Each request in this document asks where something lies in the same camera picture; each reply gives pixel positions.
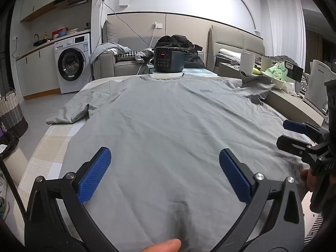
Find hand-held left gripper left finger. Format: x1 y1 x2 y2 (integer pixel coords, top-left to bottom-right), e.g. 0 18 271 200
25 146 116 252

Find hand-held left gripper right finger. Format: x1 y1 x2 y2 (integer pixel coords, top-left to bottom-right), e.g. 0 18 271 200
219 148 306 252

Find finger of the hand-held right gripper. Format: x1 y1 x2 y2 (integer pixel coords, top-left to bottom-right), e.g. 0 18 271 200
283 120 328 143
276 135 315 161

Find grey t-shirt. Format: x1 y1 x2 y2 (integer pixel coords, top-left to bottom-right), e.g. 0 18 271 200
46 73 310 252

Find light grey clothes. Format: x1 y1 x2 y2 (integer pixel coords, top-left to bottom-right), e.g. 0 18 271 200
89 42 132 63

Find person's right hand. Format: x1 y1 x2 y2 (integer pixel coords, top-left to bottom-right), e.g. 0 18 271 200
300 169 317 193

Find person's left hand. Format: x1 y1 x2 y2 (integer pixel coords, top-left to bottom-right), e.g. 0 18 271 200
139 238 182 252

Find white bowl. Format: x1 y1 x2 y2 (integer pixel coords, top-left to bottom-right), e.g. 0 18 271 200
261 72 296 90

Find white paper bag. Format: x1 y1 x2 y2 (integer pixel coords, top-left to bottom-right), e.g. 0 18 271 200
303 60 336 111

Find black card box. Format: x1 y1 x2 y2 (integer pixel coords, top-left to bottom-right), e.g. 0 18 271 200
283 60 304 82

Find green plastic bag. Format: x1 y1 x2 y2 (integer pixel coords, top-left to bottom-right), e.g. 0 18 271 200
264 61 289 82

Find black white zigzag mat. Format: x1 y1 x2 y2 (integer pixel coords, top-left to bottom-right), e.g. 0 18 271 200
304 213 324 246

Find white cup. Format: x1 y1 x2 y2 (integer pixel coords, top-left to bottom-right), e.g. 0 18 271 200
261 56 275 71

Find black trash bag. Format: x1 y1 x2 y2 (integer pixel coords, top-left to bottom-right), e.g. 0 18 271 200
0 130 20 160

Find white curtain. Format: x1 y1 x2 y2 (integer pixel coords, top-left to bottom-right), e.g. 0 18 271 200
262 0 307 69

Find beige bed headboard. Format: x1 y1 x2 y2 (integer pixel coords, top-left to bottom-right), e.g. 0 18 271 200
207 25 265 66

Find woven basket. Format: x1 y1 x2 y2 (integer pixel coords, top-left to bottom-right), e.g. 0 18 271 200
0 88 29 139

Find white washing machine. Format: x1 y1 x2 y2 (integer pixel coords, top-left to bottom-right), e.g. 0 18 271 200
54 33 93 94

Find grey sofa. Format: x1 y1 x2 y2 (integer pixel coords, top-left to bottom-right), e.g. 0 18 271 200
93 20 208 79

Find kitchen counter cabinet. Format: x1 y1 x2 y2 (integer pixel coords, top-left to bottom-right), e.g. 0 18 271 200
16 30 92 100

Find houndstooth pillow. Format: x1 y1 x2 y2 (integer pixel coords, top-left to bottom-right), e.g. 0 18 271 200
117 50 143 57

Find black electric pressure cooker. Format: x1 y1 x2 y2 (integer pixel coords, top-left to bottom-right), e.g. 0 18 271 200
153 46 195 73

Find grey sofa cushion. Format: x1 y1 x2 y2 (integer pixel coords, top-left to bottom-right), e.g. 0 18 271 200
102 20 121 45

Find red box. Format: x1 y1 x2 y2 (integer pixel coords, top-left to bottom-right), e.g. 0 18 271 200
52 28 69 38

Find black door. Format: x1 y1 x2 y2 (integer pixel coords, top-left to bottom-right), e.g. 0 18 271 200
0 5 16 95

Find upper kitchen cabinet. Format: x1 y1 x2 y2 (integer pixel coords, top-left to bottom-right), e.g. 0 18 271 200
20 0 95 23

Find black cable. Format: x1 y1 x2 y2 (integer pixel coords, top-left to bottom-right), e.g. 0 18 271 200
0 160 27 216

